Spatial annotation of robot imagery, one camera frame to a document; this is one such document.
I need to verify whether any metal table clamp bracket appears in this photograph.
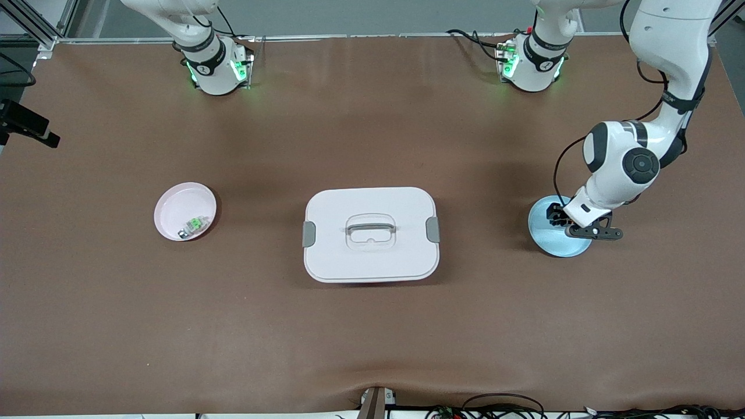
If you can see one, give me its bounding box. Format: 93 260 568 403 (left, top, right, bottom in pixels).
358 386 398 419

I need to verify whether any brown table cover mat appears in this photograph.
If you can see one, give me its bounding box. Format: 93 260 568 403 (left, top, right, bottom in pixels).
0 34 745 415

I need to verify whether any black base power cable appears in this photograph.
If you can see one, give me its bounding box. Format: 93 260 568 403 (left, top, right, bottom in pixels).
447 29 507 62

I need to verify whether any black cable bundle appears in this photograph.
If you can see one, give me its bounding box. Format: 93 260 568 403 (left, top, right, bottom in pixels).
425 393 745 419

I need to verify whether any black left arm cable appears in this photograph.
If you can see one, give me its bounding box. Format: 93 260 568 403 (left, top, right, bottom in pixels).
553 0 708 207

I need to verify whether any aluminium frame strut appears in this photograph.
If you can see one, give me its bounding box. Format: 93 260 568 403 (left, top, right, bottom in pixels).
0 0 79 59

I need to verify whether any pink lunch box white lid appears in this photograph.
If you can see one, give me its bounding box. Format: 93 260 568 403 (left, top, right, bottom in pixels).
302 186 441 284

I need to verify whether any green push button switch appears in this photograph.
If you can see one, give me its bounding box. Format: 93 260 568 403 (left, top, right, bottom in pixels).
178 216 210 240

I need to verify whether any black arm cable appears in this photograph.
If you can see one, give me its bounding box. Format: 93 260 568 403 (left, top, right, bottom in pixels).
192 5 237 41
553 0 708 207

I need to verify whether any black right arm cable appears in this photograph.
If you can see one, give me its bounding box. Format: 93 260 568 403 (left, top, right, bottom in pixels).
192 5 237 41

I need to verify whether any pink round plate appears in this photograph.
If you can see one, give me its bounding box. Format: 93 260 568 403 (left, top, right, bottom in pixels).
154 182 217 242

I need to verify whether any light blue round plate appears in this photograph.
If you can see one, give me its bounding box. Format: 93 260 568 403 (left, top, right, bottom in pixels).
528 195 595 258

